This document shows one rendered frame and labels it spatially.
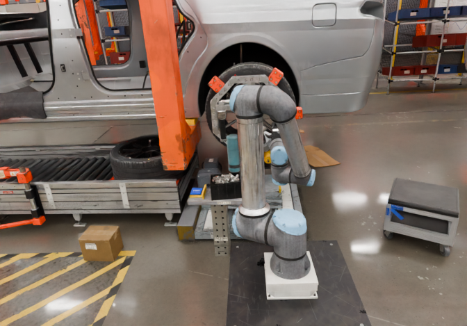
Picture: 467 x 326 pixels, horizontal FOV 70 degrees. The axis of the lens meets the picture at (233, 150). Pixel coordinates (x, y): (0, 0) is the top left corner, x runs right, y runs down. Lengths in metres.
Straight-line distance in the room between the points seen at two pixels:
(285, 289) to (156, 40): 1.55
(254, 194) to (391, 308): 1.04
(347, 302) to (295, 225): 0.42
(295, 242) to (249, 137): 0.50
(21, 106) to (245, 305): 2.49
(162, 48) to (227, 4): 0.68
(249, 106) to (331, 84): 1.41
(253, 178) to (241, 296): 0.55
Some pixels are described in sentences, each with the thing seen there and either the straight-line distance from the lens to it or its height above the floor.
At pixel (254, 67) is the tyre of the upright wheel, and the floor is 1.17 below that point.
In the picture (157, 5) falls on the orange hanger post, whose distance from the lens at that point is 2.16.
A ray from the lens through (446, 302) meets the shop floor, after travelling 2.30.
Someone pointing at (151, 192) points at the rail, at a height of 0.30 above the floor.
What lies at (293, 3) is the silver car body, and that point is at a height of 1.56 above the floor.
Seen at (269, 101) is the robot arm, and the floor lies 1.18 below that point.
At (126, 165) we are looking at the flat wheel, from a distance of 2.71.
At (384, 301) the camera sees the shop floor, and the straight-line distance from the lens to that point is 2.18.
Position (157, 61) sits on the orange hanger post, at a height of 1.27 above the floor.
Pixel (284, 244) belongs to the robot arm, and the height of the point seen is 0.56.
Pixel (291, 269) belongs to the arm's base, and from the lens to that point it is 1.60.
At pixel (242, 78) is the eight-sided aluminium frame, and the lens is 2.27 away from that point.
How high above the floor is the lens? 1.50
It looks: 22 degrees down
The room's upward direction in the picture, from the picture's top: 3 degrees counter-clockwise
